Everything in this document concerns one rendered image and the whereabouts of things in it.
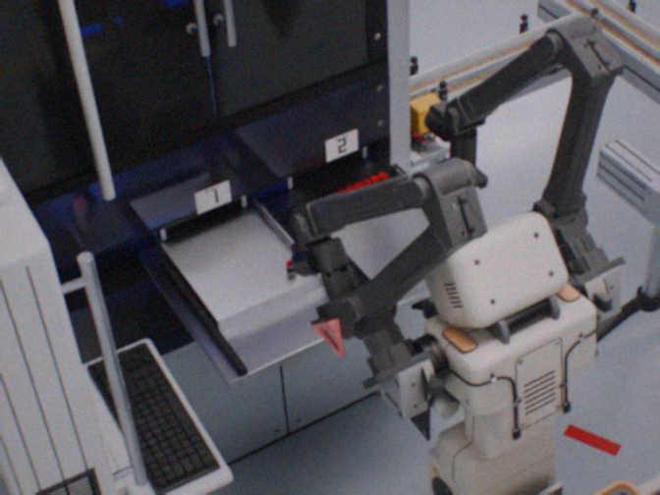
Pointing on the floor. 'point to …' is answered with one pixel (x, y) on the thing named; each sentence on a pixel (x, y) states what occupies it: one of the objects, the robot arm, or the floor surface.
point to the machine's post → (398, 106)
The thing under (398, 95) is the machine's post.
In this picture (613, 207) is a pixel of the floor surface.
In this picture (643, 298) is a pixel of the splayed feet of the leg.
